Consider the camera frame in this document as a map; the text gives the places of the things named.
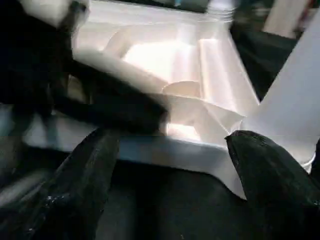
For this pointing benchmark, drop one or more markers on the black plastic mat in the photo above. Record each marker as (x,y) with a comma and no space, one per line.
(175,210)

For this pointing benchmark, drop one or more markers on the white plastic table top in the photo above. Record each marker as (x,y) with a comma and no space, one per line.
(200,75)

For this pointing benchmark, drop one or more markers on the white plastic table leg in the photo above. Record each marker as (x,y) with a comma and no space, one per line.
(295,105)
(220,10)

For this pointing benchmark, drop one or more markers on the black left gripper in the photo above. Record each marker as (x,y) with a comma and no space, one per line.
(35,60)

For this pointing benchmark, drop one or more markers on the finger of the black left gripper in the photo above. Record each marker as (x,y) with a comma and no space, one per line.
(110,102)

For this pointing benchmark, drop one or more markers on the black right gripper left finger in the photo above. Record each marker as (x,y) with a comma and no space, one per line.
(75,190)

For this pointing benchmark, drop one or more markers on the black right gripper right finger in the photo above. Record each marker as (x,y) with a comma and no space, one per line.
(275,185)

